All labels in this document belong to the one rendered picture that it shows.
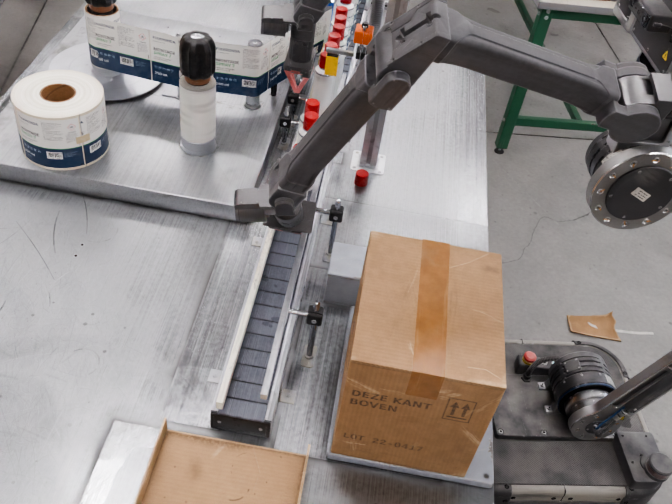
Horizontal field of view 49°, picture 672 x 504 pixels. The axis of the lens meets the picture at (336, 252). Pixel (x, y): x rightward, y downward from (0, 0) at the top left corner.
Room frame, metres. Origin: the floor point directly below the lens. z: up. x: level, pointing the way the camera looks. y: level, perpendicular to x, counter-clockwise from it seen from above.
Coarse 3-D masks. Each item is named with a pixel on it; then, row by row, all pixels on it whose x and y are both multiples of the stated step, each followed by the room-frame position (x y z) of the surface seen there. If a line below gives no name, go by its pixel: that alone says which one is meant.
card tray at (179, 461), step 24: (168, 432) 0.70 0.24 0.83; (168, 456) 0.66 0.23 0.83; (192, 456) 0.66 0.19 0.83; (216, 456) 0.67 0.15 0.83; (240, 456) 0.68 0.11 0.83; (264, 456) 0.69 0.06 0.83; (288, 456) 0.69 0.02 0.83; (144, 480) 0.59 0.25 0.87; (168, 480) 0.61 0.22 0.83; (192, 480) 0.62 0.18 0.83; (216, 480) 0.63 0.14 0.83; (240, 480) 0.63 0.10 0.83; (264, 480) 0.64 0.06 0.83; (288, 480) 0.65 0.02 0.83
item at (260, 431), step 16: (352, 64) 2.00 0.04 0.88; (320, 192) 1.38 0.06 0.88; (304, 256) 1.15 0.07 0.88; (304, 272) 1.11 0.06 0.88; (240, 320) 0.95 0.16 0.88; (288, 320) 1.00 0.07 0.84; (288, 336) 0.93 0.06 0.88; (288, 352) 0.91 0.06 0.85; (224, 368) 0.83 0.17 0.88; (272, 400) 0.77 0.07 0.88; (224, 416) 0.73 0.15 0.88; (272, 416) 0.74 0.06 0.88; (240, 432) 0.73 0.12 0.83; (256, 432) 0.73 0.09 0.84
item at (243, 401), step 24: (288, 240) 1.19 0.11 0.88; (288, 264) 1.12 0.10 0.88; (264, 288) 1.04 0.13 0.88; (264, 312) 0.98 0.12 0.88; (264, 336) 0.91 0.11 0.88; (240, 360) 0.85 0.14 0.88; (264, 360) 0.86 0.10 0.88; (240, 384) 0.80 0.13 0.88; (240, 408) 0.74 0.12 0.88; (264, 408) 0.75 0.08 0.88
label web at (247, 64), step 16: (288, 32) 1.79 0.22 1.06; (320, 32) 1.92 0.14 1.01; (176, 48) 1.67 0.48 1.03; (224, 48) 1.67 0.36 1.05; (240, 48) 1.67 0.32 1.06; (256, 48) 1.68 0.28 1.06; (272, 48) 1.73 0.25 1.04; (288, 48) 1.79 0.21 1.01; (320, 48) 1.92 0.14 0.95; (176, 64) 1.67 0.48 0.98; (224, 64) 1.67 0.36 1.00; (240, 64) 1.67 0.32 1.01; (256, 64) 1.68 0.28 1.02; (272, 64) 1.73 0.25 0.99; (176, 80) 1.67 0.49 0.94; (224, 80) 1.67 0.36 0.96; (240, 80) 1.67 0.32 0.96; (256, 80) 1.68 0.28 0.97; (272, 80) 1.74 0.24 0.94; (256, 96) 1.68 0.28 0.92
